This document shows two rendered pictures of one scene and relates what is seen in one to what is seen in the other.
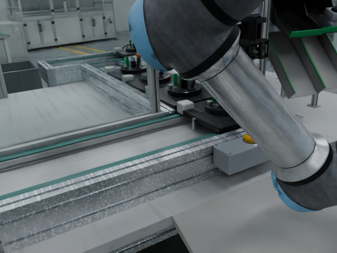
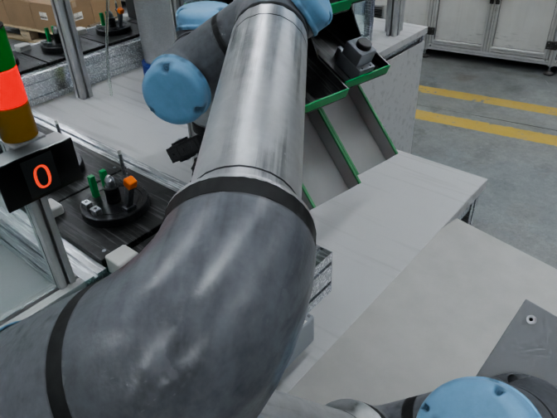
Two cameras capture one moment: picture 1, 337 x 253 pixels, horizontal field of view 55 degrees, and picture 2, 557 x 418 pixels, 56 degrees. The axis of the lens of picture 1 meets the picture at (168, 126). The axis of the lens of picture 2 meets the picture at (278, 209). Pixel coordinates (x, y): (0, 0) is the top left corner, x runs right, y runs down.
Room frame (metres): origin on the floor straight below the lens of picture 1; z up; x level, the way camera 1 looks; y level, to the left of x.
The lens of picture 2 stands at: (0.27, -0.08, 1.59)
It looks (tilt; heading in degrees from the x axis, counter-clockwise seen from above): 35 degrees down; 340
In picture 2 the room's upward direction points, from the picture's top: 2 degrees counter-clockwise
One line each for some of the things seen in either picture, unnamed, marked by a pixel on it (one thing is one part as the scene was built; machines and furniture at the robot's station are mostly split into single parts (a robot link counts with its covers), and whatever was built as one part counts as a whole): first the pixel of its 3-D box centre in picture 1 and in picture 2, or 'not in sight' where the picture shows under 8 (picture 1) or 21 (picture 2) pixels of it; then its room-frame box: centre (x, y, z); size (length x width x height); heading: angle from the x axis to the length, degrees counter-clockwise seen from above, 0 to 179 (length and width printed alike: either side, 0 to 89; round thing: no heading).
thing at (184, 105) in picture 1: (185, 107); (123, 262); (1.06, -0.06, 0.97); 0.05 x 0.05 x 0.04; 29
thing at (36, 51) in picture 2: not in sight; (57, 36); (2.45, 0.00, 1.01); 0.24 x 0.24 x 0.13; 29
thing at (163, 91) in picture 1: (183, 82); (111, 191); (1.25, -0.07, 1.01); 0.24 x 0.24 x 0.13; 29
